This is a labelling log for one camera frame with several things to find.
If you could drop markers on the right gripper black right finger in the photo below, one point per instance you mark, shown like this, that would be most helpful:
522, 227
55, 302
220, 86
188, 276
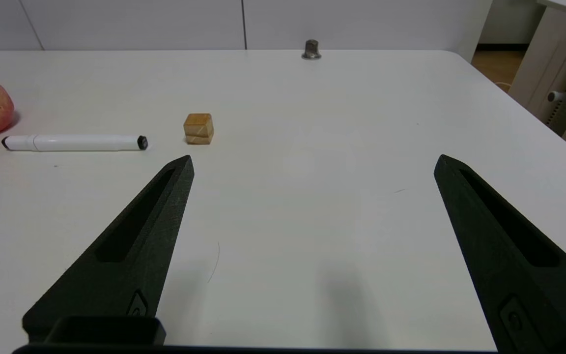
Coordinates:
523, 275

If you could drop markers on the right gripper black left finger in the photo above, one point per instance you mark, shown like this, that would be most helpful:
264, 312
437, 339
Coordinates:
135, 265

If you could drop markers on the small wooden block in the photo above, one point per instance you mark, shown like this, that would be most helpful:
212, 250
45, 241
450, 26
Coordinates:
198, 129

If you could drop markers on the white marker pen black cap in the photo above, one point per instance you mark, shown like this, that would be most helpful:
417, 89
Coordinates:
74, 142

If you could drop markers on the white side desk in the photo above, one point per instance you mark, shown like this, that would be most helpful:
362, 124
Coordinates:
558, 54

